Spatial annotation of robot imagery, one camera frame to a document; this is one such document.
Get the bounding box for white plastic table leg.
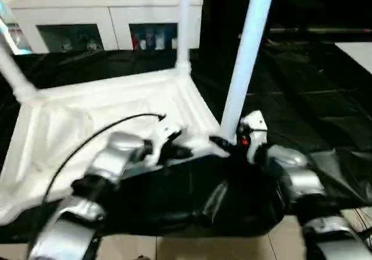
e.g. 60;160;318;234
0;18;38;102
176;0;194;74
220;0;277;140

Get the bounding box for white plastic table top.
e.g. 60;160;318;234
0;67;230;229

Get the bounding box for black work surface mat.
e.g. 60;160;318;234
0;40;372;239

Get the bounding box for black metal bar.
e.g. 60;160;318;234
267;28;372;34

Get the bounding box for white flat board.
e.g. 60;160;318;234
334;42;372;74

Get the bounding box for white glass-door cabinet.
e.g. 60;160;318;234
10;0;204;53

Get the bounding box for white and turquoise rack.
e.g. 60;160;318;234
0;1;33;54

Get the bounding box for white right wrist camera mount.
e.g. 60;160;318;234
239;110;268;162

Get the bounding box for black left wrist camera cable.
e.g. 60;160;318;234
27;113;166;243

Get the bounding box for black floor cables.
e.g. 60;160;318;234
353;207;372;237

